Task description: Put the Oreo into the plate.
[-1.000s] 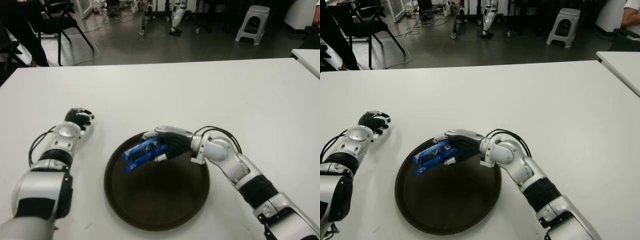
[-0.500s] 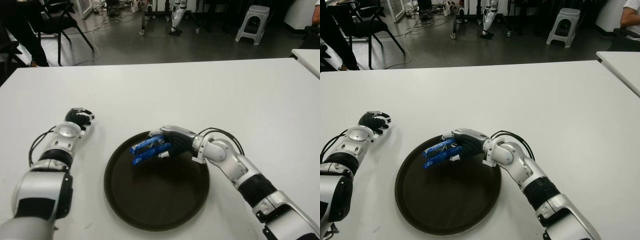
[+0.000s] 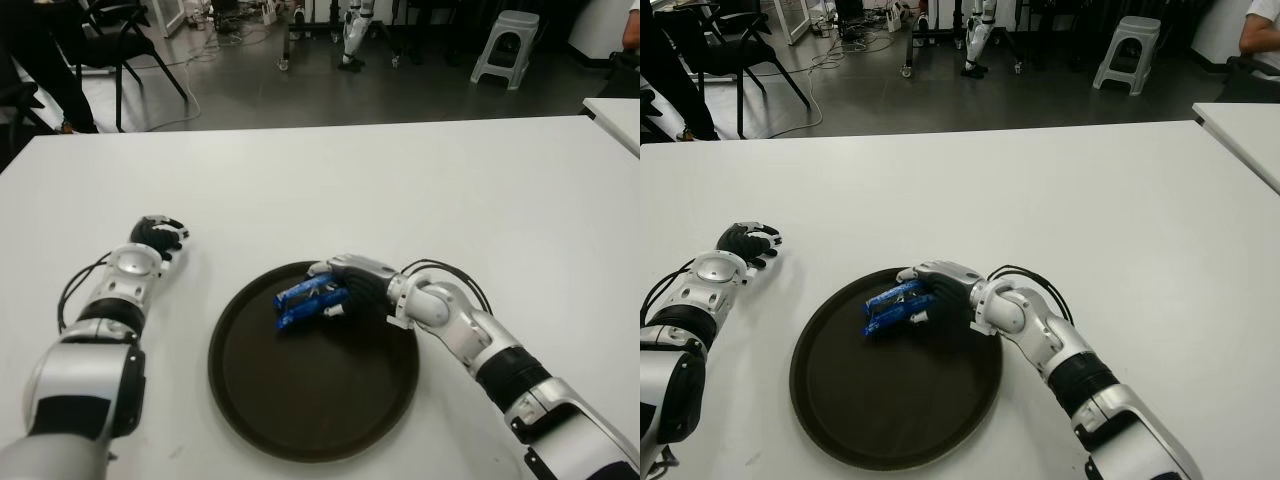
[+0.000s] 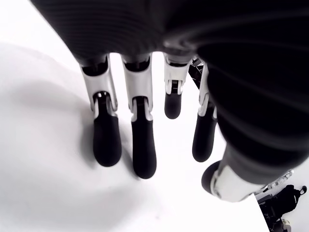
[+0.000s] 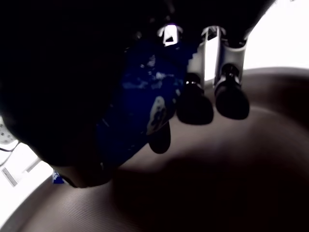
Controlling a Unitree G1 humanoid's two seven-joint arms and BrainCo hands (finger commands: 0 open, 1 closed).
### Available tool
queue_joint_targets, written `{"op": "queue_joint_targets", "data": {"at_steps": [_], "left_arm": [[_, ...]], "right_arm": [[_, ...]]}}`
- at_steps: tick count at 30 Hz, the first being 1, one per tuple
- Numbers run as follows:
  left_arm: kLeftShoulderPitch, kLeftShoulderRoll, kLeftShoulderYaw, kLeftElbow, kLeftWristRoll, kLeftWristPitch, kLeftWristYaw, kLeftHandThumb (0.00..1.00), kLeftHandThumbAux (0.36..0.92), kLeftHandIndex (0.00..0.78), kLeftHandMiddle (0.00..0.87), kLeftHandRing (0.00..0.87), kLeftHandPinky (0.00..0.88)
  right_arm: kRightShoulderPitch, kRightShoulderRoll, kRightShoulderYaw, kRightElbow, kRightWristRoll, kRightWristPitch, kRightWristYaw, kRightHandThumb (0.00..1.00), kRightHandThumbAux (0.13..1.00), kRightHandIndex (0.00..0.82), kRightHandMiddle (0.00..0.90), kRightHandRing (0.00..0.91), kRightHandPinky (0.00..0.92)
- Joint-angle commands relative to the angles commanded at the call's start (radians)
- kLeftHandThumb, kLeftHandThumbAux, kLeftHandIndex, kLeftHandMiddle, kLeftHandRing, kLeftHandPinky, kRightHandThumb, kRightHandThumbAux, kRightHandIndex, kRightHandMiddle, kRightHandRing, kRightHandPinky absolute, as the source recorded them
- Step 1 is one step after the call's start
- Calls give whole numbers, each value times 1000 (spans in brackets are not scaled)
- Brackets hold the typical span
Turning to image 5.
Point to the blue Oreo cookie package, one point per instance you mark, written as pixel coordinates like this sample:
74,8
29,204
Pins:
140,96

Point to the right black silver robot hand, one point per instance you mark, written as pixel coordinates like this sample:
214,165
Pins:
60,72

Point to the left silver black robot arm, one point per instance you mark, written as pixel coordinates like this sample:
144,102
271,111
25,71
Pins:
4,135

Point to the round dark brown tray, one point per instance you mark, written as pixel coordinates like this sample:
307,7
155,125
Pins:
217,181

